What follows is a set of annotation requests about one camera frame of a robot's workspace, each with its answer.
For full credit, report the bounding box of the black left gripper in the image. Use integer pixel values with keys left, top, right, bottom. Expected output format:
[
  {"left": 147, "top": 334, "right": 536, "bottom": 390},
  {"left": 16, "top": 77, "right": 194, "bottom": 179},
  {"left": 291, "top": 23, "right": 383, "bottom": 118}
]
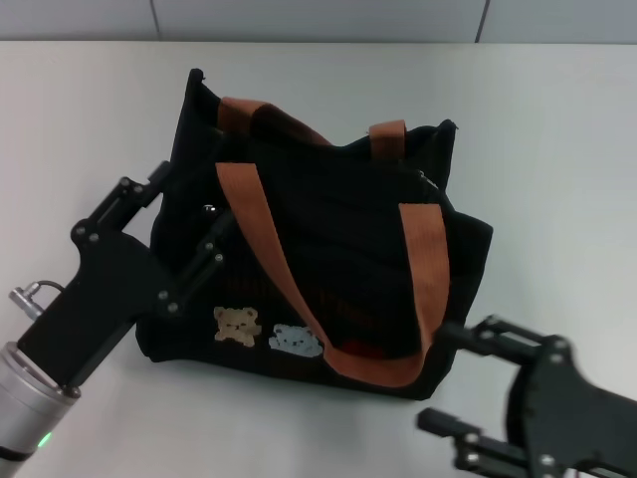
[{"left": 17, "top": 161, "right": 238, "bottom": 388}]

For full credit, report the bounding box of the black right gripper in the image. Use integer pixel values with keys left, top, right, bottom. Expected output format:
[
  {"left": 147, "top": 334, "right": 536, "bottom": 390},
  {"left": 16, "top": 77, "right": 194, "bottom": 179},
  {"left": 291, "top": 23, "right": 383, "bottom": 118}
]
[{"left": 416, "top": 316, "right": 637, "bottom": 478}]

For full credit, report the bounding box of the silver connector with black cable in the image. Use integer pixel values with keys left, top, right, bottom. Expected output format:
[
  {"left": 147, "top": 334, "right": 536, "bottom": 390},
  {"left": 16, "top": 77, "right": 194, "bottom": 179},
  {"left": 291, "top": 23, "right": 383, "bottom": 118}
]
[{"left": 8, "top": 280, "right": 65, "bottom": 316}]

